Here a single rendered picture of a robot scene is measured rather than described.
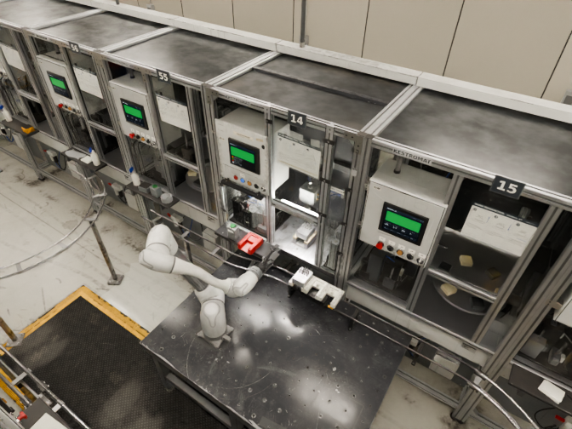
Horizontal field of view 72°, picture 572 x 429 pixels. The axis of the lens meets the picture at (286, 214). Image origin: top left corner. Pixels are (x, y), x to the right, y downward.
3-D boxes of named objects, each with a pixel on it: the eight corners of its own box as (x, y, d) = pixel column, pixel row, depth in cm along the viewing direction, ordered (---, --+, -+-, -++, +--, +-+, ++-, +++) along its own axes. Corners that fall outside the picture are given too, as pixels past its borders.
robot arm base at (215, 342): (221, 352, 256) (220, 348, 253) (196, 335, 265) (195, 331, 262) (238, 332, 268) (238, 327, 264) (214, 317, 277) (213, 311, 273)
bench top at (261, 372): (140, 346, 263) (139, 342, 261) (239, 250, 331) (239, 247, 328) (339, 493, 202) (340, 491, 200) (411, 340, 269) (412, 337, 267)
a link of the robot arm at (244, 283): (250, 267, 243) (241, 273, 253) (234, 284, 233) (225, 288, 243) (261, 281, 244) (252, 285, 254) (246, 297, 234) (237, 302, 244)
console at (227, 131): (218, 178, 285) (211, 120, 255) (243, 160, 303) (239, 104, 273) (265, 198, 268) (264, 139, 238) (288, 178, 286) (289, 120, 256)
